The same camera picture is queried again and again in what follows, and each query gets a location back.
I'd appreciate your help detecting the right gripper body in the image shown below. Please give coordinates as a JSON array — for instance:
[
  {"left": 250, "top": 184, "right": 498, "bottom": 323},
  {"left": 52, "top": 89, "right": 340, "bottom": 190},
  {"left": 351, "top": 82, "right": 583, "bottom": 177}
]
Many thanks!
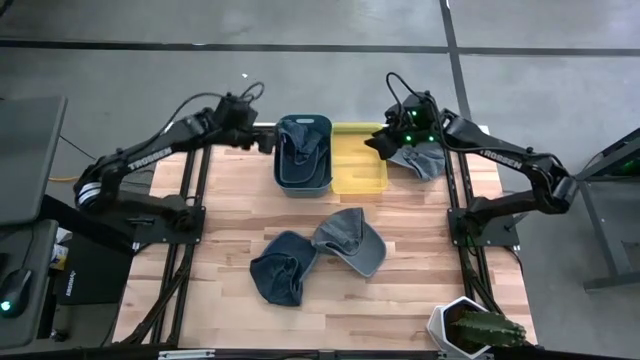
[{"left": 386, "top": 91, "right": 447, "bottom": 150}]

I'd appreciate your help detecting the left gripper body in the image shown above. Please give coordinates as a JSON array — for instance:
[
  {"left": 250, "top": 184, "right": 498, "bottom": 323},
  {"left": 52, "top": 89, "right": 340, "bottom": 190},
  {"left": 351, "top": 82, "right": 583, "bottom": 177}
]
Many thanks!
[{"left": 212, "top": 96, "right": 261, "bottom": 150}]

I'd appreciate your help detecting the grey denim cap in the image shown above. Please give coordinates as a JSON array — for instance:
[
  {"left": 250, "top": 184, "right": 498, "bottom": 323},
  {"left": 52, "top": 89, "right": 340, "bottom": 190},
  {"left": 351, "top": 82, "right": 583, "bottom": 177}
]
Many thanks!
[
  {"left": 310, "top": 207, "right": 388, "bottom": 279},
  {"left": 387, "top": 141, "right": 447, "bottom": 182}
]

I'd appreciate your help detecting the dark blue denim cap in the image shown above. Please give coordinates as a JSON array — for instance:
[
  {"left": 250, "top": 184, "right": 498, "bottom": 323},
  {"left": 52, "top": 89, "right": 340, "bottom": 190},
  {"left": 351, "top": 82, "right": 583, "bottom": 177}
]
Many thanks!
[
  {"left": 249, "top": 230, "right": 319, "bottom": 307},
  {"left": 276, "top": 119, "right": 331, "bottom": 187}
]

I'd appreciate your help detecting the yellow plastic bin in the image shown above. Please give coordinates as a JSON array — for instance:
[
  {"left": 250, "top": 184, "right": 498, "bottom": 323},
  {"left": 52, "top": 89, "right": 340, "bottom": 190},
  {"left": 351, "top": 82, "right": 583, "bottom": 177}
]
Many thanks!
[{"left": 330, "top": 122, "right": 390, "bottom": 195}]

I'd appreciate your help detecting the blue plastic bin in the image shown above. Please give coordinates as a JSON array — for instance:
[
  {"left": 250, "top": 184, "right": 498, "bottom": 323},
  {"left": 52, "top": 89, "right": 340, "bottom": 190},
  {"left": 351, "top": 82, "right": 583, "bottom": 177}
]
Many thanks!
[{"left": 273, "top": 113, "right": 334, "bottom": 198}]

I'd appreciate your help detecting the white faceted plant pot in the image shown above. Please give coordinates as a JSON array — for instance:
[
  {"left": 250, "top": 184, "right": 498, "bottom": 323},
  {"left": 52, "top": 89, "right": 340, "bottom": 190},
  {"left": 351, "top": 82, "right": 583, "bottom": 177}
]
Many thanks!
[{"left": 425, "top": 295, "right": 496, "bottom": 359}]

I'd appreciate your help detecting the green cactus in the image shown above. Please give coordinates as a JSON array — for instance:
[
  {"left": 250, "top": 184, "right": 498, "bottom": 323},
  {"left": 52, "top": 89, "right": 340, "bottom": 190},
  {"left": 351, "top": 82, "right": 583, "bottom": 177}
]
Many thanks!
[{"left": 449, "top": 308, "right": 529, "bottom": 349}]

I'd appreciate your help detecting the black Trossen controller box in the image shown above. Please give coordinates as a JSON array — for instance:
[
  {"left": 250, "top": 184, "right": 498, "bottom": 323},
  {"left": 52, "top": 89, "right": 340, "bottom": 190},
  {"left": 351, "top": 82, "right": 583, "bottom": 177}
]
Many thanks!
[{"left": 54, "top": 232, "right": 135, "bottom": 307}]

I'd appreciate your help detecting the black metal stand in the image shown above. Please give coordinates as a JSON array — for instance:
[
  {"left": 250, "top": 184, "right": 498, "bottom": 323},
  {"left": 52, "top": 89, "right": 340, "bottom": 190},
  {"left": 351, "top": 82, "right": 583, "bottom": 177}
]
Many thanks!
[{"left": 574, "top": 127, "right": 640, "bottom": 292}]

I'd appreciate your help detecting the dark grey flat panel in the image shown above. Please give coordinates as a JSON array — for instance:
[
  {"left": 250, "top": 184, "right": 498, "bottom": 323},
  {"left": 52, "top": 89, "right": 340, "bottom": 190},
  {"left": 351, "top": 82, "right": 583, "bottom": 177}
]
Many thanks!
[{"left": 0, "top": 94, "right": 69, "bottom": 227}]

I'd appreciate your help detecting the small white yellow box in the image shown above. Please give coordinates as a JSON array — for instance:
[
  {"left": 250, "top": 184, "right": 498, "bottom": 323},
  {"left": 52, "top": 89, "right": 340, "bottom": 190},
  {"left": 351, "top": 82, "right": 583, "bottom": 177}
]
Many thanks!
[{"left": 49, "top": 227, "right": 71, "bottom": 271}]

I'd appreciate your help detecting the black computer mouse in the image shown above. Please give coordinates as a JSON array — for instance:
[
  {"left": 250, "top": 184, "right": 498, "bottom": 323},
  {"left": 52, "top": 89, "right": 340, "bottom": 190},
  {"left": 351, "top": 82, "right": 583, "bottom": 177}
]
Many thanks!
[{"left": 0, "top": 268, "right": 34, "bottom": 319}]

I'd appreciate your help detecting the grey side desk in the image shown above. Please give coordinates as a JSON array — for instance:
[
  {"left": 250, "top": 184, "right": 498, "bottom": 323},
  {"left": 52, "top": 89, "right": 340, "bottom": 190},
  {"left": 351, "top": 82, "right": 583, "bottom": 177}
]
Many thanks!
[{"left": 0, "top": 219, "right": 59, "bottom": 351}]

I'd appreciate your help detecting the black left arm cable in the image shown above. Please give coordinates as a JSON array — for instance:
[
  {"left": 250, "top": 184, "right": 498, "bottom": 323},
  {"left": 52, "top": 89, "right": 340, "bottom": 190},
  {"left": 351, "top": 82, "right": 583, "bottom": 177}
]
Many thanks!
[{"left": 164, "top": 81, "right": 266, "bottom": 132}]

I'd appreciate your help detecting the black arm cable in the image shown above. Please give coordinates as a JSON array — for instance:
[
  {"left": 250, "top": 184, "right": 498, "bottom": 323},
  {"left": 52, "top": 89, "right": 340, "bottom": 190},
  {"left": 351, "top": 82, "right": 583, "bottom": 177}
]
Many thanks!
[
  {"left": 164, "top": 81, "right": 266, "bottom": 132},
  {"left": 384, "top": 71, "right": 417, "bottom": 110}
]

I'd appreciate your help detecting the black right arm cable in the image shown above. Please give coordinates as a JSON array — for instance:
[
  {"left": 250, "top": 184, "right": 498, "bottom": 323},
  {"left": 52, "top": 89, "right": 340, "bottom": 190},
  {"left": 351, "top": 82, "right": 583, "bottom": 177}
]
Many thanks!
[{"left": 384, "top": 71, "right": 417, "bottom": 110}]

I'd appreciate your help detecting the black aluminium frame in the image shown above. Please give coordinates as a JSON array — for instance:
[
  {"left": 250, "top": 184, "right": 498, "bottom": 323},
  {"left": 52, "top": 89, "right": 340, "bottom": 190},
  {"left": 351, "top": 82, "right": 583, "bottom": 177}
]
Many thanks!
[{"left": 112, "top": 122, "right": 524, "bottom": 360}]

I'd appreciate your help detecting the black floor cable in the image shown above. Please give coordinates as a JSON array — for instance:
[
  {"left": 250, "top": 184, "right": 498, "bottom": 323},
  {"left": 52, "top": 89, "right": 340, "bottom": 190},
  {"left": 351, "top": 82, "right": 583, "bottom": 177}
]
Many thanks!
[{"left": 59, "top": 134, "right": 99, "bottom": 162}]

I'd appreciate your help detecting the silver aluminium bracket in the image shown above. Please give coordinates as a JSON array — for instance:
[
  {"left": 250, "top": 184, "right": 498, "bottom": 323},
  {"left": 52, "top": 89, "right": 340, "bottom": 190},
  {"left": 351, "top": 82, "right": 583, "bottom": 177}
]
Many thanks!
[{"left": 157, "top": 348, "right": 217, "bottom": 360}]

